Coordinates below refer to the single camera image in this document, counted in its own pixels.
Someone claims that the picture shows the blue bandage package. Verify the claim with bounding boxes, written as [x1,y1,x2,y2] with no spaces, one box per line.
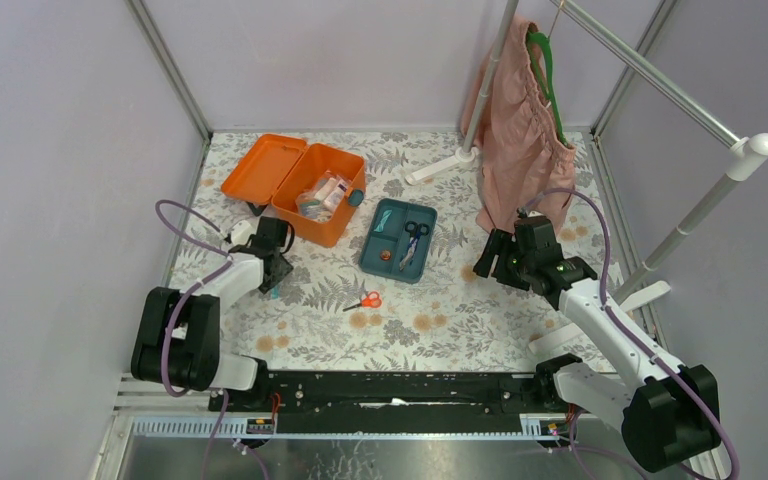
[295,190,336,223]

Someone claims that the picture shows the white gauze packet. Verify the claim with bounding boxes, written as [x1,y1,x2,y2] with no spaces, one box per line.
[316,175,350,212]

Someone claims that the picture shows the black handled scissors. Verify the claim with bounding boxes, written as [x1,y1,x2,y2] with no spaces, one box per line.
[399,221,431,271]

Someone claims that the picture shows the blue plastic tweezers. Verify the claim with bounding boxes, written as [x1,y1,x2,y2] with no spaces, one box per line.
[401,237,419,268]

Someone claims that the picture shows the teal tray insert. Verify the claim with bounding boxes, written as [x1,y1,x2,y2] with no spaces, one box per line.
[358,198,438,284]

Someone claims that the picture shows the teal small packet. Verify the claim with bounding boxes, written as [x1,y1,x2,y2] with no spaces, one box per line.
[373,209,392,233]

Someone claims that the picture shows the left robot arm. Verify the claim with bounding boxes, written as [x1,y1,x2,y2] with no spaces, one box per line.
[130,217,296,411]

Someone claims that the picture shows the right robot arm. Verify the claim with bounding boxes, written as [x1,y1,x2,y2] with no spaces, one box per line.
[473,216,722,473]

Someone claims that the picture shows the orange medicine box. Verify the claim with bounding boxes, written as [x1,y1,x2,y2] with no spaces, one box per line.
[220,134,366,248]

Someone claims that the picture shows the pink hanging garment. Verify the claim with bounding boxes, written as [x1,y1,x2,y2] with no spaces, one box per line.
[474,15,576,232]

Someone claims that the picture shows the green clothes hanger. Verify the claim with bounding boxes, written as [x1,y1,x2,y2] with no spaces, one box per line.
[525,31,569,147]

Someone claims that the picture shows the white clothes rack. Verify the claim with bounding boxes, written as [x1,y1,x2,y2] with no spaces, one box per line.
[402,0,768,356]

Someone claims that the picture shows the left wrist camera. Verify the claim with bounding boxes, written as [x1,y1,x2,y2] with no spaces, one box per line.
[223,220,257,246]

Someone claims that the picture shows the orange handled scissors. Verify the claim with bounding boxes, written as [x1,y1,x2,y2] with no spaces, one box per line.
[343,291,382,312]

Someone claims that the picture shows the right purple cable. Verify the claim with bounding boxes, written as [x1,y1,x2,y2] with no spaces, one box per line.
[516,187,743,480]

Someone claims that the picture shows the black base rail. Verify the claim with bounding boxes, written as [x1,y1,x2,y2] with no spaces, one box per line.
[225,370,572,436]

